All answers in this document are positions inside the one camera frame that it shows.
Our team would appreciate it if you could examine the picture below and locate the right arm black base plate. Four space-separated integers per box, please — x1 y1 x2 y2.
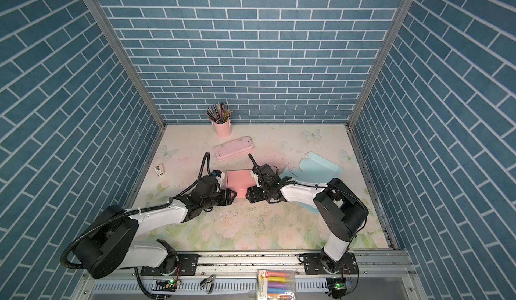
298 251 359 275

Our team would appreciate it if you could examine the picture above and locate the pack of coloured markers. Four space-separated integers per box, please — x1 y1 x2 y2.
255 270 296 300

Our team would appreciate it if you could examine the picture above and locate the right small circuit board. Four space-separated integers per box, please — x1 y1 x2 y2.
326 278 348 299

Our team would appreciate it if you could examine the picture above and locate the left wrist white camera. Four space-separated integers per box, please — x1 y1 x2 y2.
210 170 225 180

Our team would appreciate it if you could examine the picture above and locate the black metal clip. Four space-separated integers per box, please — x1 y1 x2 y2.
200 274 216 294

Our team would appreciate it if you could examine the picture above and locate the pink pencil case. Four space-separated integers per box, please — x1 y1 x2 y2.
214 136 254 161

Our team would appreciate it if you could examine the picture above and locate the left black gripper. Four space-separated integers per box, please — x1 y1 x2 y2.
202 188 239 210

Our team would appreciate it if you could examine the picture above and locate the pink paper box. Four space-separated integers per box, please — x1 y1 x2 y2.
226 170 257 199

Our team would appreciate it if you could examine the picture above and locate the wrist white camera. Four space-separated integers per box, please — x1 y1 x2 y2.
210 170 225 180
251 169 261 187

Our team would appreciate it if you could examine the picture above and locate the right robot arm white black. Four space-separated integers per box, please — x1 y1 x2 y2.
246 164 369 273

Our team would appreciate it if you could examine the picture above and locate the left black corrugated cable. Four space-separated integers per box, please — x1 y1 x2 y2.
60 151 212 269

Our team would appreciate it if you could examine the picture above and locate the aluminium front rail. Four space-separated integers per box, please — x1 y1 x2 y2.
80 249 416 281

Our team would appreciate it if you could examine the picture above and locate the left small circuit board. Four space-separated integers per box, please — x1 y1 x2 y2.
152 279 181 293

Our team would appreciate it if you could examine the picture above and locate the small white pencil sharpener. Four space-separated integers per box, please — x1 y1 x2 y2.
153 164 165 178

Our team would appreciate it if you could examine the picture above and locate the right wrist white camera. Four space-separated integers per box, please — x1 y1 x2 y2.
251 169 261 187

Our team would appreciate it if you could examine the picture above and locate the pink pencil cup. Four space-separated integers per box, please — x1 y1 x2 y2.
212 119 232 137

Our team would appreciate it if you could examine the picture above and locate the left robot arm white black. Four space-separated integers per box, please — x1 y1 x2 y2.
60 175 237 279

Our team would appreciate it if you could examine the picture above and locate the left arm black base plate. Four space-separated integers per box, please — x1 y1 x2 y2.
140 254 200 277

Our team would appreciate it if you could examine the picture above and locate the light blue paper box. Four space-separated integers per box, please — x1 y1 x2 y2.
279 151 345 214

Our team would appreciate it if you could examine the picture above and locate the bundle of coloured pencils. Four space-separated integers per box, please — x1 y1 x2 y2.
206 102 232 124

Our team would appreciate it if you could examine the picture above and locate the small circuit board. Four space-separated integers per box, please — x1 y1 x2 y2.
326 278 348 299
152 279 181 293

